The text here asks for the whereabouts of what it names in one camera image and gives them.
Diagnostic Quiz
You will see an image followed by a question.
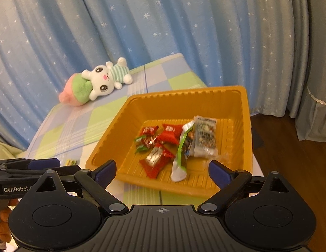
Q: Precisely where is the green candy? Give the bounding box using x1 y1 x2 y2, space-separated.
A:
134 135 150 155

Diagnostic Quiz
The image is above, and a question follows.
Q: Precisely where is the grey-white printed snack packet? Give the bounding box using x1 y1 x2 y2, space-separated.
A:
191 115 219 159

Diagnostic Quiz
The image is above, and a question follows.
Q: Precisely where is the white rabbit plush toy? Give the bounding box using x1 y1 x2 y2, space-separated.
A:
58 57 134 107

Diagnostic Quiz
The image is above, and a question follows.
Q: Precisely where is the small red candy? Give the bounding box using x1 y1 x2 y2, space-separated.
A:
142 136 159 149

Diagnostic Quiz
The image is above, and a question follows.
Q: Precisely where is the white green snack packet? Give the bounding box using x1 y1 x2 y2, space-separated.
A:
170 119 196 182

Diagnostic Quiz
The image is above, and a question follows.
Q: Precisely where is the person's left hand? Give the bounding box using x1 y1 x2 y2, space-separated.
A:
0 199 19 242

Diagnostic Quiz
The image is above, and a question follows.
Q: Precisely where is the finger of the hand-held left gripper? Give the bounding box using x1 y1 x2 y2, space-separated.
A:
0 165 82 180
0 158 61 172

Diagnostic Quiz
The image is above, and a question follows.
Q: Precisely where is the blue starry curtain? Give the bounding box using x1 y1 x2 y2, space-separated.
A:
0 0 311 147

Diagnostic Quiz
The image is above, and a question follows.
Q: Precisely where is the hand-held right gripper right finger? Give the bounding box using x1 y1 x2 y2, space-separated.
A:
198 160 298 215

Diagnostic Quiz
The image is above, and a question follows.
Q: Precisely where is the brown-red candy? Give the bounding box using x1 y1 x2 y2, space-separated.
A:
140 125 159 137

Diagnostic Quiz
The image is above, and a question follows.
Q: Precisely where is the red candy with silver label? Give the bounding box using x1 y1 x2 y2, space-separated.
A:
139 144 176 179

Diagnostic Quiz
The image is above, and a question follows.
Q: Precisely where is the grey curtain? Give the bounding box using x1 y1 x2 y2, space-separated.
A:
286 0 326 142

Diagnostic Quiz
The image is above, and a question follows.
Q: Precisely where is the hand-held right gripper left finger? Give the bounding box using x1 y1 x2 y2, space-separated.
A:
28 160 129 215

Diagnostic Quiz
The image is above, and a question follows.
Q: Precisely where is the orange plastic tray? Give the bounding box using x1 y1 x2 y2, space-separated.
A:
85 85 253 198

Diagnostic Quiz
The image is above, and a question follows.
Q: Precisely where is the pale green cloth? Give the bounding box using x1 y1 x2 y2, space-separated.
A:
0 142 29 160

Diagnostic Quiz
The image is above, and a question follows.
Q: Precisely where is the red snack packet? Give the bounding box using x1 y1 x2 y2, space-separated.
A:
156 123 184 145

